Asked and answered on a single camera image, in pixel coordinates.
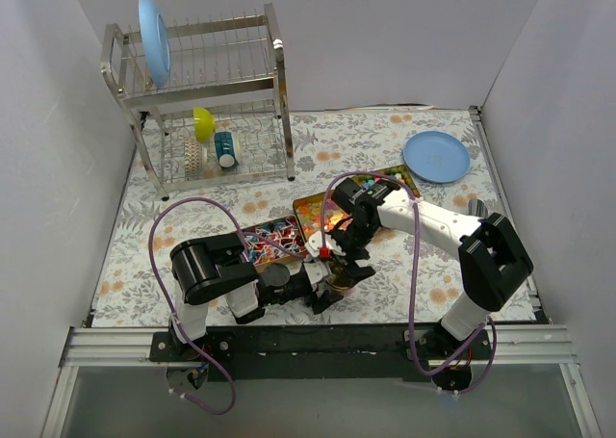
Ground patterned tape roll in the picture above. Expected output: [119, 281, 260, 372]
[184, 138, 207, 179]

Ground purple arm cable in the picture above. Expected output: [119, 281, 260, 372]
[147, 196, 314, 416]
[321, 170, 497, 395]

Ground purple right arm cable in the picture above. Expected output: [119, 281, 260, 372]
[321, 170, 497, 395]

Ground silver metal scoop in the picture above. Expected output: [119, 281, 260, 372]
[468, 198, 489, 219]

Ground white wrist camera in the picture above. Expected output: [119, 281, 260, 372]
[303, 261, 330, 286]
[305, 231, 345, 260]

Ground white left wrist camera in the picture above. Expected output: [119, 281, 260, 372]
[303, 261, 330, 286]

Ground gold round jar lid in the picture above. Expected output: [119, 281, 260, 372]
[326, 263, 354, 292]

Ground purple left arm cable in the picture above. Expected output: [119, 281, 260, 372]
[147, 196, 314, 416]

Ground tin of gummy candies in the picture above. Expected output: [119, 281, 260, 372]
[293, 193, 349, 247]

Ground steel dish rack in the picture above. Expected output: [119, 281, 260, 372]
[100, 3, 295, 200]

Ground tin of colourful star candies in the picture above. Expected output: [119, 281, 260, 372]
[353, 165, 421, 197]

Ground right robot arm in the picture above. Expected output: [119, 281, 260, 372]
[321, 178, 534, 359]

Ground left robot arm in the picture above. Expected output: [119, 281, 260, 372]
[169, 233, 330, 361]

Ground yellow-green bowl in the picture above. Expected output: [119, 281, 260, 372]
[192, 107, 217, 143]

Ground teal and white cup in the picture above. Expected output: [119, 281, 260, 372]
[214, 131, 243, 170]

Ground black metal base rail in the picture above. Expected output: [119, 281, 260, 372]
[148, 322, 495, 384]

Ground blue plate in rack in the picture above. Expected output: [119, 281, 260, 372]
[139, 0, 171, 90]

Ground gold tin of candies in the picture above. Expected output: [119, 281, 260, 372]
[242, 216, 307, 271]

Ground blue plate on mat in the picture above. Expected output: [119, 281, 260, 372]
[402, 131, 471, 184]

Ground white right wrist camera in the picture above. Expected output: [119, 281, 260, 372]
[305, 231, 345, 260]

